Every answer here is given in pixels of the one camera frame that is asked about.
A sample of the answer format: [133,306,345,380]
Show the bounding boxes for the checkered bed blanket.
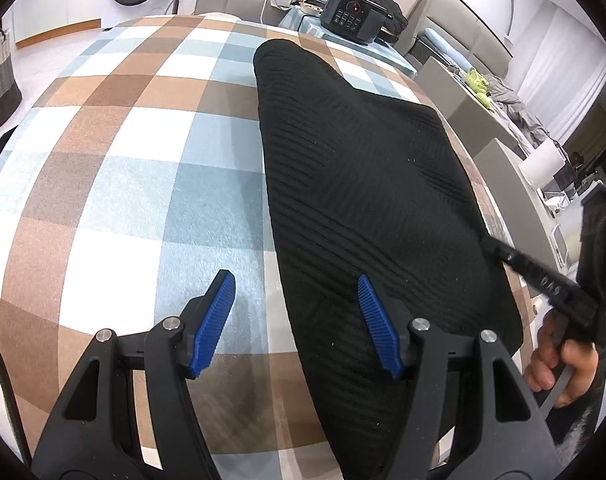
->
[0,12,534,480]

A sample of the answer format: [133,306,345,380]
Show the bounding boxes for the black knit sweater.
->
[253,39,523,479]

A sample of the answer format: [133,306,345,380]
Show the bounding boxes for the white paper towel roll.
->
[519,139,566,188]

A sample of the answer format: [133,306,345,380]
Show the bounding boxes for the grey desk cabinet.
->
[416,58,568,271]

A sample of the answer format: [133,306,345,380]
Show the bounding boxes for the black digital safe box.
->
[320,0,388,44]

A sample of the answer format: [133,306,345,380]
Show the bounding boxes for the person's right hand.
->
[523,310,599,408]

